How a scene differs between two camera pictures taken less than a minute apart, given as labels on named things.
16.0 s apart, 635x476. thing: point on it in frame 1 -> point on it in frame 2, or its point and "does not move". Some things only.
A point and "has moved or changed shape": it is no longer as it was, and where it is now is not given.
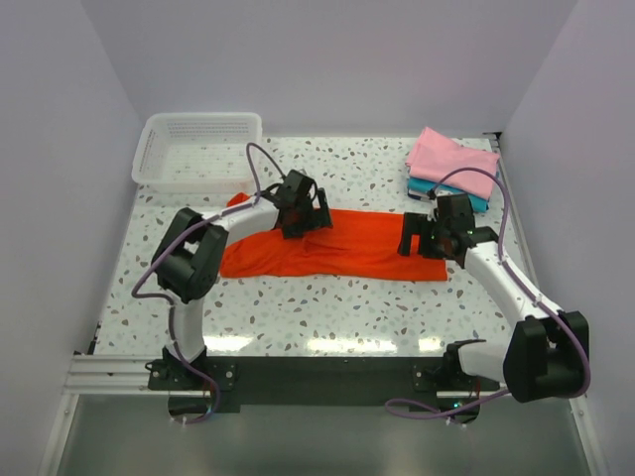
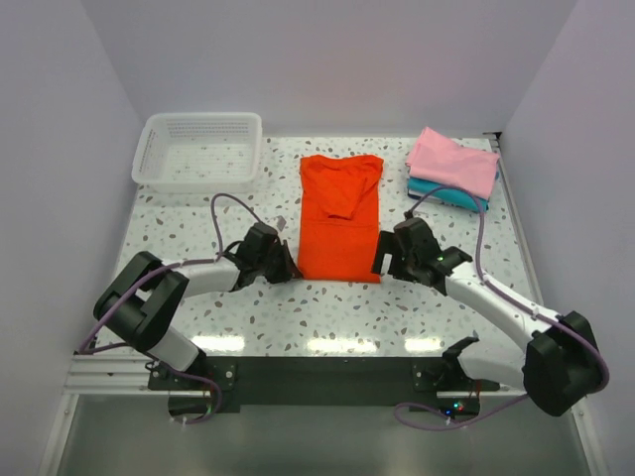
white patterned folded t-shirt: (423, 195) does not move
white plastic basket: (198, 152) does not move
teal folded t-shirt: (478, 203) does not move
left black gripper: (319, 217) -> (288, 266)
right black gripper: (418, 224) -> (388, 244)
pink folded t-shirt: (434, 156) does not move
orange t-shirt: (361, 245) has moved or changed shape
